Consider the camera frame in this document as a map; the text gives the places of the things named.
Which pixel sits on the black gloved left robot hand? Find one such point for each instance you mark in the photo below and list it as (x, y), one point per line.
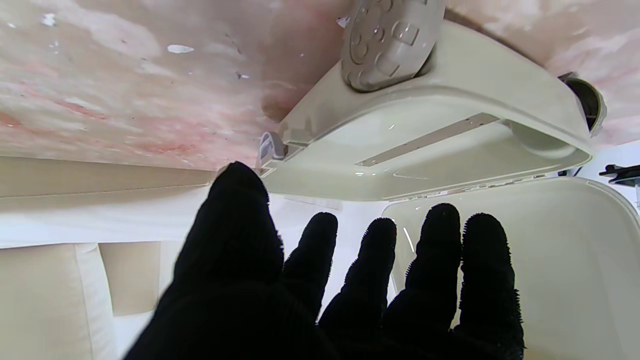
(235, 300)

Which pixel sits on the beige hard-shell suitcase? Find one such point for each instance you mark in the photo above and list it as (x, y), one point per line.
(450, 100)

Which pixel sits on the beige sectional sofa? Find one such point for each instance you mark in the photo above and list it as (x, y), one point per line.
(45, 300)

